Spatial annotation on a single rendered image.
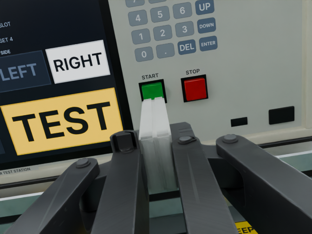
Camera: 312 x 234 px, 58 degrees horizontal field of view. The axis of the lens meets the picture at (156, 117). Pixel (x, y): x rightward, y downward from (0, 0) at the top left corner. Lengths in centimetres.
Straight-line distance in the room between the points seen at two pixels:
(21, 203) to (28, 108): 9
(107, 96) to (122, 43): 5
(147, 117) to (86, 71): 12
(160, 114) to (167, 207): 14
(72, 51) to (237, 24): 14
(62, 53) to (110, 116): 7
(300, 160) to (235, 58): 11
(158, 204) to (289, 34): 19
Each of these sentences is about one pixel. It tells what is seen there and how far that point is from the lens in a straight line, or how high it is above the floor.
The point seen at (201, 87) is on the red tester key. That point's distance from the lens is 25.
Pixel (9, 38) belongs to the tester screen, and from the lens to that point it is 28.
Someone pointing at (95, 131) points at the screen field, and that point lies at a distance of 27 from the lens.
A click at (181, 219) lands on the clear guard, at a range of 28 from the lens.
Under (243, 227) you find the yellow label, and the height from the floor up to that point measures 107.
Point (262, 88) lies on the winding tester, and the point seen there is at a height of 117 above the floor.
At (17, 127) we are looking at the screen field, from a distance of 29.
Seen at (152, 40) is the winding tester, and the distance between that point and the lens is 25.
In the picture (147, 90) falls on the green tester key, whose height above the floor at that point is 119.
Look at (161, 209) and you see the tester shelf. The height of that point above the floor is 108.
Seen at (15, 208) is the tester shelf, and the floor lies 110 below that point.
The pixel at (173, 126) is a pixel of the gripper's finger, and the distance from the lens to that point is 16.
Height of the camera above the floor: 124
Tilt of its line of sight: 18 degrees down
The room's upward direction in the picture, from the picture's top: 10 degrees counter-clockwise
